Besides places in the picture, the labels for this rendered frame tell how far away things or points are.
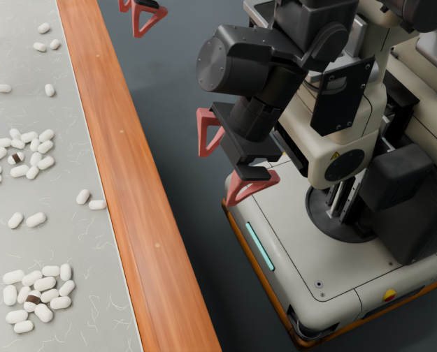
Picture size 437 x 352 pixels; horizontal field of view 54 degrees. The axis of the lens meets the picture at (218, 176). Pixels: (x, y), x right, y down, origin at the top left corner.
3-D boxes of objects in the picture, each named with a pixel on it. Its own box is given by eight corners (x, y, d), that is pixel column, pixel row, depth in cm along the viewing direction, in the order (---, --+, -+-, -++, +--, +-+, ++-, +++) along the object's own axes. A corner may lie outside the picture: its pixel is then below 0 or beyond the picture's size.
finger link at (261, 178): (216, 219, 56) (249, 169, 50) (195, 179, 60) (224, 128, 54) (256, 216, 60) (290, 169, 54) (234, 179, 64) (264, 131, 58)
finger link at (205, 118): (196, 180, 60) (224, 130, 54) (177, 145, 64) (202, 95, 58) (234, 179, 63) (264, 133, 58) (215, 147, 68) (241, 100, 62)
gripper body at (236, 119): (238, 165, 52) (267, 118, 48) (205, 112, 58) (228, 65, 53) (277, 165, 56) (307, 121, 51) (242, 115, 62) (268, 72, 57)
